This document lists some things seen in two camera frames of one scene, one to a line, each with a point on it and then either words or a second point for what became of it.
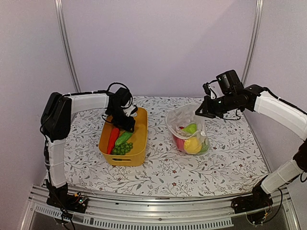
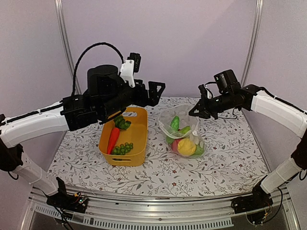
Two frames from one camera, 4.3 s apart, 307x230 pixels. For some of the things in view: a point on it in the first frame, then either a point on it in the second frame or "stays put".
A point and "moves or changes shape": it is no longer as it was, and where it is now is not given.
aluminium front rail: [157, 213] stays put
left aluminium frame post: [60, 13] stays put
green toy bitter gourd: [123, 138] -> [175, 123]
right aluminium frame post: [259, 8] stays put
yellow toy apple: [192, 145] -> [186, 147]
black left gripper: [127, 125] -> [154, 97]
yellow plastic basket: [136, 156] stays put
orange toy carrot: [114, 135] stays put
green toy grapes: [121, 150] stays put
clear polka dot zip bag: [188, 129] moves or changes shape
